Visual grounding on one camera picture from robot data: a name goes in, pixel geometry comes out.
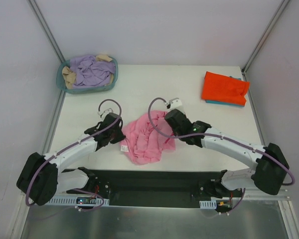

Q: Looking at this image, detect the white cable duct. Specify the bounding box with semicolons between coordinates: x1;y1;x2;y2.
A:
45;196;110;207
199;200;217;210

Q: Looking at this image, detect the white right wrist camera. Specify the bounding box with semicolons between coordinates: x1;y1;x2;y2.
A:
166;98;184;111

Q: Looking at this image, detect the right white cable duct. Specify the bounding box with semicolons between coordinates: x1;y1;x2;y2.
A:
199;200;217;210

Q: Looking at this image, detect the left white cable duct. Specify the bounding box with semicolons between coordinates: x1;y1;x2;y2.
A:
45;196;110;207

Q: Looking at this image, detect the teal laundry basket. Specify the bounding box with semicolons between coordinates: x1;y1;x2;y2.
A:
56;56;119;94

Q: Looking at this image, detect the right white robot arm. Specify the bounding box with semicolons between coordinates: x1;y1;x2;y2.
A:
164;109;289;198

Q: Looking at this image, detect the purple t shirt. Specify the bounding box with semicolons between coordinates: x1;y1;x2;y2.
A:
70;55;116;89

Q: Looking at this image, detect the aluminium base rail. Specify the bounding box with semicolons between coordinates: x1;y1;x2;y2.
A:
243;189;291;201

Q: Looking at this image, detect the beige t shirt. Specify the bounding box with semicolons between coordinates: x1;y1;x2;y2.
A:
62;55;114;89

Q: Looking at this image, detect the right aluminium frame post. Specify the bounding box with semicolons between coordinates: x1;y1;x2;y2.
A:
241;0;292;76

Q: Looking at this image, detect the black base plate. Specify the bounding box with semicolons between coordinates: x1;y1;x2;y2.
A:
37;168;242;207

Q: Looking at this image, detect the left aluminium frame post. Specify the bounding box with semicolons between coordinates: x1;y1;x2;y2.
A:
27;0;65;63

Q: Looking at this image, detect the pink t shirt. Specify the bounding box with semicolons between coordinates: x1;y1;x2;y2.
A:
120;111;176;165

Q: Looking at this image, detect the aluminium frame post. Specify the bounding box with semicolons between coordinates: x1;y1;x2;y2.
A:
27;0;65;63
241;0;292;76

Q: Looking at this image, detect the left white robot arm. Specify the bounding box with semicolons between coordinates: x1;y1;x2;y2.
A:
16;113;125;206

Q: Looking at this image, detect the teal folded t shirt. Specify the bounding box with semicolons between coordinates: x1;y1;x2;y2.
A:
205;76;244;108

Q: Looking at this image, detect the orange folded t shirt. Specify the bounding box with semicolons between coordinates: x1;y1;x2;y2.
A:
201;72;250;106

